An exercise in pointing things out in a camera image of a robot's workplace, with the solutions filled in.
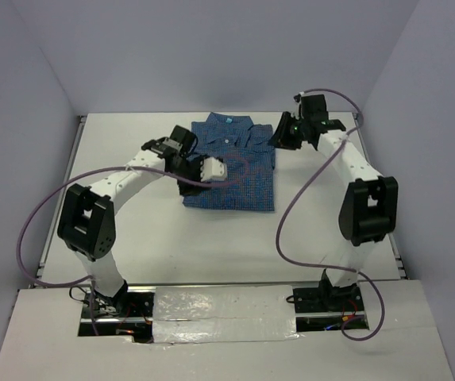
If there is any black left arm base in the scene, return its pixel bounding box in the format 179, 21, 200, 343
68, 286, 155, 344

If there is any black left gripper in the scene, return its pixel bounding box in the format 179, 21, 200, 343
168, 154, 210, 198

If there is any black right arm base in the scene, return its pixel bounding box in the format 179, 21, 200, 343
286, 283, 368, 333

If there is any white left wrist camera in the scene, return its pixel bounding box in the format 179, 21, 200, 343
200, 157, 228, 183

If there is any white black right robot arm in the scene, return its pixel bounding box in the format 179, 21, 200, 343
268, 90, 399, 310

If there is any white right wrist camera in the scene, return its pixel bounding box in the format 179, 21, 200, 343
292, 91, 305, 119

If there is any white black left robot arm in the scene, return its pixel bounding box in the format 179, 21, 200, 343
57, 125, 207, 316

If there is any silver tape patch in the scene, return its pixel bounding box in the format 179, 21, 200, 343
152, 285, 299, 344

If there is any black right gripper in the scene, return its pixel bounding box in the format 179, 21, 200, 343
268, 112, 310, 152

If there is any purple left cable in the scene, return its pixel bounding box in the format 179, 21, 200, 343
15, 155, 253, 338

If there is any blue checked long sleeve shirt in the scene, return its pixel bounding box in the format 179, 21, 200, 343
183, 113, 276, 212

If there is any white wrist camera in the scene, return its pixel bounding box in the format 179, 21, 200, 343
200, 157, 228, 183
292, 91, 305, 119

